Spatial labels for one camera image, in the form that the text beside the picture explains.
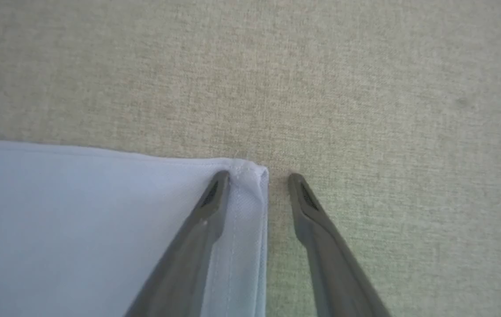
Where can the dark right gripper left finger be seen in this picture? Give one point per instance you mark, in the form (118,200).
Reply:
(188,255)

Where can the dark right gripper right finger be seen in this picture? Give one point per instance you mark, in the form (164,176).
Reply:
(334,264)

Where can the light blue garment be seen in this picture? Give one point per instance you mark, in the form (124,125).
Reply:
(100,229)

